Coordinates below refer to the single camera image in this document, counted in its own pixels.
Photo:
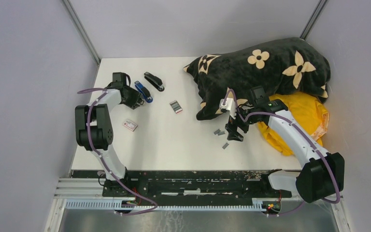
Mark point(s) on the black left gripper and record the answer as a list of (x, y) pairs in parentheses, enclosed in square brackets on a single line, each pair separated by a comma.
[(136, 96)]

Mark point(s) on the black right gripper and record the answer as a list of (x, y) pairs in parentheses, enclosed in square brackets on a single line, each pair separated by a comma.
[(232, 126)]

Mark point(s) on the blue stapler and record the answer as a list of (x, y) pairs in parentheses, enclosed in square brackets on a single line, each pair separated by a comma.
[(143, 91)]

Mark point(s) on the red white staple box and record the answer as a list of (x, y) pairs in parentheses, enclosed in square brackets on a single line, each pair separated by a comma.
[(132, 126)]

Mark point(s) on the black stapler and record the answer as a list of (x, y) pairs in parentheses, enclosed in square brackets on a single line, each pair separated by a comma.
[(154, 81)]

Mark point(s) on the staple box with staples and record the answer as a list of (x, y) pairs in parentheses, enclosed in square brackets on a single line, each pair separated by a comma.
[(176, 107)]

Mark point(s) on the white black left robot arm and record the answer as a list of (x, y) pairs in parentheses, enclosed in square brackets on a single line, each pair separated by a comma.
[(93, 124)]

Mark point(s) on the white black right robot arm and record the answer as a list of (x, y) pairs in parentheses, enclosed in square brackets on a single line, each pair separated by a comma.
[(322, 172)]

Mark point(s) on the yellow crumpled cloth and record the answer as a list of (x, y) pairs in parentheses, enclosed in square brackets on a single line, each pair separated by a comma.
[(308, 111)]

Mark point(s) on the black floral plush pillow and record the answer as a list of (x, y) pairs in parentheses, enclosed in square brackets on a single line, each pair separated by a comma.
[(283, 66)]

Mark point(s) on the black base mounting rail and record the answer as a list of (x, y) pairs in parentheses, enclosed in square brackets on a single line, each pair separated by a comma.
[(191, 190)]

